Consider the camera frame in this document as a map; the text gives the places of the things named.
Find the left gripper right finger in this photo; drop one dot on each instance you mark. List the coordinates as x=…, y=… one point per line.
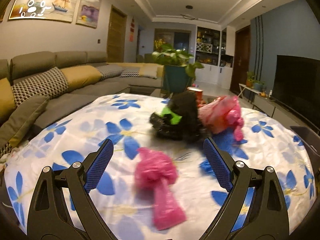
x=267, y=217

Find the houndstooth cushion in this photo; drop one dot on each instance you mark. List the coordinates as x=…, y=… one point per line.
x=51, y=83

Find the wooden door left wall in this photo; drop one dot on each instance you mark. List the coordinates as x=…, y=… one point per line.
x=116, y=35

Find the pink plastic bag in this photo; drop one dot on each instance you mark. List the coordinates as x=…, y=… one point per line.
x=156, y=172

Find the red printed plastic bag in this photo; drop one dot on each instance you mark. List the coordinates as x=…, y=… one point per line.
x=221, y=114

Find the blue foam fruit net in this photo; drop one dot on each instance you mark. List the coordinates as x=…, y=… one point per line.
x=226, y=142

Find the red cylindrical can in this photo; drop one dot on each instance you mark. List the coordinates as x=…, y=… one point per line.
x=198, y=93

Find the small potted plants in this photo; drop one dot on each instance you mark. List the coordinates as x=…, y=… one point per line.
x=252, y=82

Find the potted green plant teal pot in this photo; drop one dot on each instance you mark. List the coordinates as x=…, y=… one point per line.
x=178, y=70

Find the black plastic bag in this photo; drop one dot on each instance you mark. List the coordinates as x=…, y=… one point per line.
x=190, y=128

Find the dark wooden door right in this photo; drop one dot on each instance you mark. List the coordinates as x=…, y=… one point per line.
x=241, y=58

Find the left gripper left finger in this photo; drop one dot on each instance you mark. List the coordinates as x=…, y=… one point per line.
x=48, y=216

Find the small purple painting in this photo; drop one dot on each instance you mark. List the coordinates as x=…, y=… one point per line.
x=88, y=13

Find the black flat television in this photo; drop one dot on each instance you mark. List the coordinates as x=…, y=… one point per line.
x=296, y=84

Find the dark purple trash bin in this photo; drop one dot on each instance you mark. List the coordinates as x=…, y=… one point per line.
x=312, y=144

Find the floral blue white tablecloth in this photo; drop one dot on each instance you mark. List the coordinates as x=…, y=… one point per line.
x=127, y=210

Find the white display cabinet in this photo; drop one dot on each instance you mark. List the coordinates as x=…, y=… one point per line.
x=214, y=49

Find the white side table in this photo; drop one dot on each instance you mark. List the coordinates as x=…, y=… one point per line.
x=243, y=88

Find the large sailboat painting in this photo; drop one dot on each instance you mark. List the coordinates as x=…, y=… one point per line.
x=54, y=10

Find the yellow cushion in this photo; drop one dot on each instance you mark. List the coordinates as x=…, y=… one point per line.
x=81, y=76

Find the grey tv console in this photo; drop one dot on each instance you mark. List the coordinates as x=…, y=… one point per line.
x=277, y=112

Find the grey sectional sofa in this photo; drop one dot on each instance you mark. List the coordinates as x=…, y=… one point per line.
x=40, y=112

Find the ring ceiling lamp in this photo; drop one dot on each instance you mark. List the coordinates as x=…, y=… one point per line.
x=188, y=17

